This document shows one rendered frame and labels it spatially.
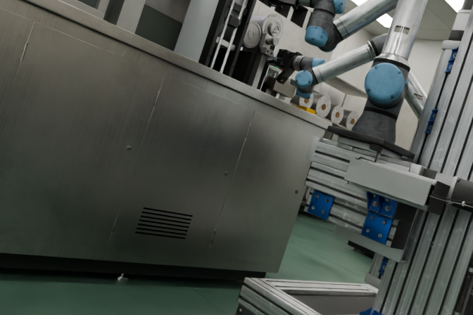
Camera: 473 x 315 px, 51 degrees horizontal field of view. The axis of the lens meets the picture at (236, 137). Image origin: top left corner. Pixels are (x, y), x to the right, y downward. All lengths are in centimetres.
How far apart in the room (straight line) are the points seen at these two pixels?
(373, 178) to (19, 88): 108
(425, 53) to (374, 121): 571
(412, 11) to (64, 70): 110
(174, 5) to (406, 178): 153
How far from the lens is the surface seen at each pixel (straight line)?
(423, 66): 734
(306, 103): 620
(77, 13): 165
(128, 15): 214
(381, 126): 172
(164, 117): 188
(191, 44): 238
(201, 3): 244
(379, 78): 160
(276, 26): 254
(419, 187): 146
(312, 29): 171
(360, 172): 155
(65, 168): 174
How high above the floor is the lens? 67
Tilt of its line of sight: level
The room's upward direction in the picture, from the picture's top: 18 degrees clockwise
